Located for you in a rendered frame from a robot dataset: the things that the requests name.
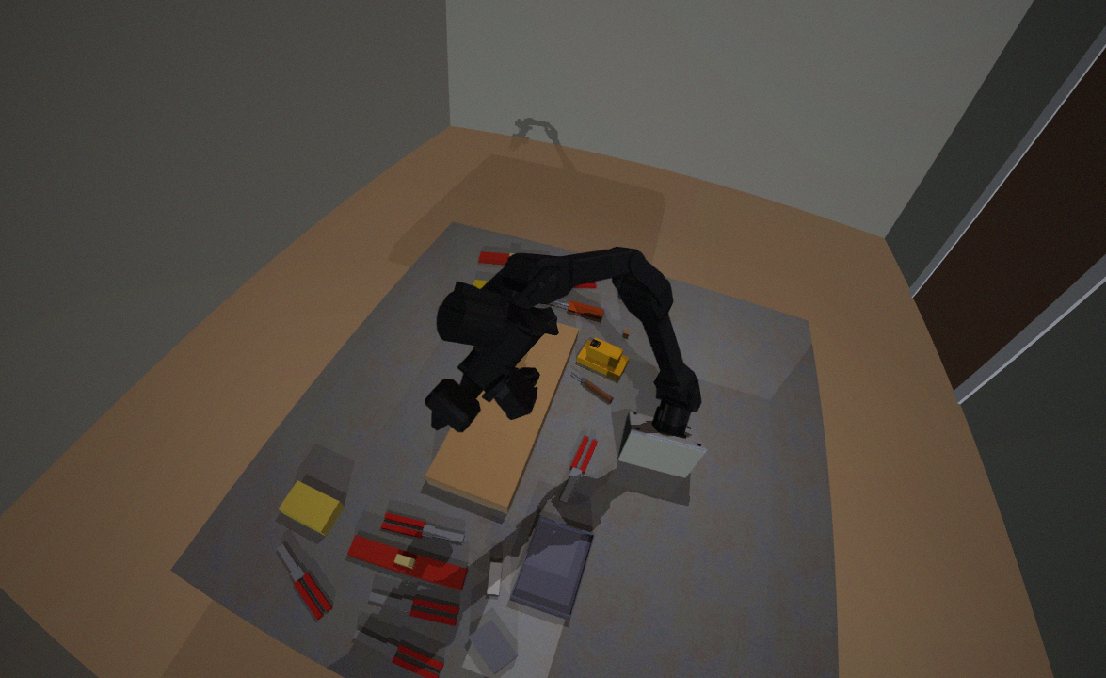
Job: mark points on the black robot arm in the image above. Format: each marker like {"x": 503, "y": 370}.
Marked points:
{"x": 502, "y": 315}

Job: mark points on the long red flat bar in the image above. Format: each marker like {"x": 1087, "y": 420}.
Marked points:
{"x": 494, "y": 258}
{"x": 426, "y": 568}

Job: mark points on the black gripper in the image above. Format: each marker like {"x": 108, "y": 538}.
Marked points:
{"x": 457, "y": 405}

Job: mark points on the tan wooden floor panel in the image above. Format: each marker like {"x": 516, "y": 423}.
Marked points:
{"x": 486, "y": 462}

